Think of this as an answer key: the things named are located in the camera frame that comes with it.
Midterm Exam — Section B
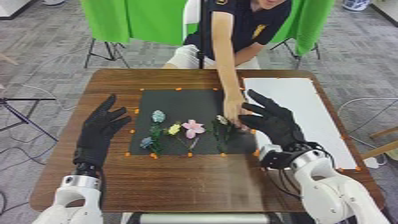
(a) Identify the blue and white vase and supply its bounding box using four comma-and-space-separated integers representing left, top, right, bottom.
341, 0, 373, 13

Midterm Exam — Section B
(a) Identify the blue flower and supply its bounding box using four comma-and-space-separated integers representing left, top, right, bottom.
147, 109, 168, 141
138, 136, 165, 156

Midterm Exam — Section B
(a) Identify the black cloth stand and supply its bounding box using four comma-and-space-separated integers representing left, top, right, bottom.
81, 37, 131, 70
268, 38, 325, 69

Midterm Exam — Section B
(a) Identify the black tripod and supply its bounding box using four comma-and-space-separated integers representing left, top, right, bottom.
0, 96, 60, 143

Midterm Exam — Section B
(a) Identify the person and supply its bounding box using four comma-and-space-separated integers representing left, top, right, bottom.
161, 0, 295, 132

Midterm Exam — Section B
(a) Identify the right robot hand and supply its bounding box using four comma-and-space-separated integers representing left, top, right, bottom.
238, 88, 309, 151

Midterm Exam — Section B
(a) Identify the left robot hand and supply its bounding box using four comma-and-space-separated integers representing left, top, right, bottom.
71, 94, 133, 169

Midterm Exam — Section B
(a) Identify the dark mat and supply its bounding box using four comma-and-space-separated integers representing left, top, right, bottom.
127, 89, 261, 156

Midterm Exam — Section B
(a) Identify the white flower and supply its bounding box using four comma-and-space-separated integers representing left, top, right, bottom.
211, 114, 236, 154

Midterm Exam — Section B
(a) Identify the pale grey bar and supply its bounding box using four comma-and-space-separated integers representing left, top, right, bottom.
126, 213, 280, 224

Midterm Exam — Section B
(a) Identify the yellow flower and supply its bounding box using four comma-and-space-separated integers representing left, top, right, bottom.
165, 123, 191, 151

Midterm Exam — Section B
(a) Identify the white sheet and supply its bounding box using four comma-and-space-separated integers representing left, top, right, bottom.
241, 77, 360, 170

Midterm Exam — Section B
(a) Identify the pink flower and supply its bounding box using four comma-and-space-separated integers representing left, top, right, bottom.
179, 119, 207, 151

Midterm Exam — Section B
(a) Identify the black cable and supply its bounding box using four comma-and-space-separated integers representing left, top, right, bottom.
271, 166, 305, 200

